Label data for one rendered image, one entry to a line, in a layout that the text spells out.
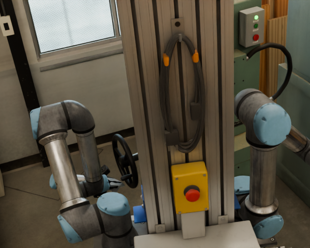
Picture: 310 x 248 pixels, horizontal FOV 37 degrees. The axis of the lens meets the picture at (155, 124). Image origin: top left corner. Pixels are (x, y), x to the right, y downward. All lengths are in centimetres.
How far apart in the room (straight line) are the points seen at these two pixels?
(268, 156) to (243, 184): 29
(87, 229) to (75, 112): 45
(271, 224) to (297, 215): 153
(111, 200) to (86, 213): 10
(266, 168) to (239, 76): 75
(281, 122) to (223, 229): 37
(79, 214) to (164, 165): 61
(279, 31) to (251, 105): 233
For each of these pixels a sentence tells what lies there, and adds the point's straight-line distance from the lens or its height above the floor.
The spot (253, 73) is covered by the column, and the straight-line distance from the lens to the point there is 234.
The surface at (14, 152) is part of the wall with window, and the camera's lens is 380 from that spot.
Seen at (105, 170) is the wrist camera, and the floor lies 89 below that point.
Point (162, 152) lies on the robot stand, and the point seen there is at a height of 150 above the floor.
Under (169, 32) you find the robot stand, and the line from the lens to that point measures 101.
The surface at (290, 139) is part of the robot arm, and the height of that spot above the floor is 121.
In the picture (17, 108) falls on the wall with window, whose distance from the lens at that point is 361.
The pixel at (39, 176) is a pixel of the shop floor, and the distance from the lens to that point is 375.
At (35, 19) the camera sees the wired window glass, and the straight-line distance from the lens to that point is 346.
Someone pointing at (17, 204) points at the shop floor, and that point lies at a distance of 355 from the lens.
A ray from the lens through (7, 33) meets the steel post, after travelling 328.
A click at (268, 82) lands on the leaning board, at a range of 386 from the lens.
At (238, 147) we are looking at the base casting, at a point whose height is 80.
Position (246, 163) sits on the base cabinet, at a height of 69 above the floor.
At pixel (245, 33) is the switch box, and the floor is 139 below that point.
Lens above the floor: 218
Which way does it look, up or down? 32 degrees down
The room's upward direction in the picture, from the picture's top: 6 degrees counter-clockwise
